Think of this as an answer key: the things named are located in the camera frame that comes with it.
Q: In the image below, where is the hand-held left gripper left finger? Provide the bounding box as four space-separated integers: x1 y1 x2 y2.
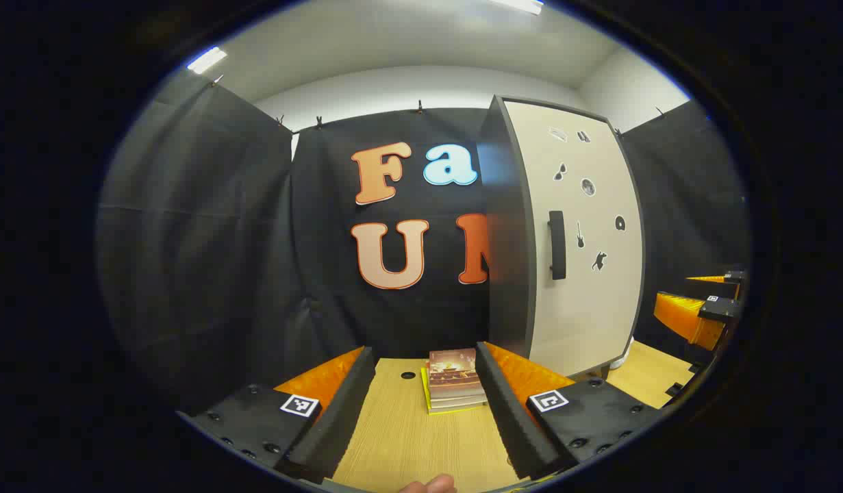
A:
177 346 377 483

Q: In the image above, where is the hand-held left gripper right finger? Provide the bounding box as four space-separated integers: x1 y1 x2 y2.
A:
476 341 668 480

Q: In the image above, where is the white cabinet door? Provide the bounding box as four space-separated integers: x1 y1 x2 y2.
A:
501 98 646 379

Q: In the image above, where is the dark grey cabinet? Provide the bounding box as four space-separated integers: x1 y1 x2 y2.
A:
477 94 538 360

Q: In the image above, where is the yellow cover book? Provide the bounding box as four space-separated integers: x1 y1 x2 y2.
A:
421 368 489 416

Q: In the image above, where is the small white object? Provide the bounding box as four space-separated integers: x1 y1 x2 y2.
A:
609 336 634 370

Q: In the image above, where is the black backdrop cloth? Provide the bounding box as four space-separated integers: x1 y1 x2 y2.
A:
96 72 747 412

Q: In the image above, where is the ceiling light panel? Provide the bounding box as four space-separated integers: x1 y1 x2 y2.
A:
490 0 545 16
187 47 228 75

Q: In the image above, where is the black cabinet door handle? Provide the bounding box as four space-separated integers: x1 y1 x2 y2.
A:
549 211 567 280

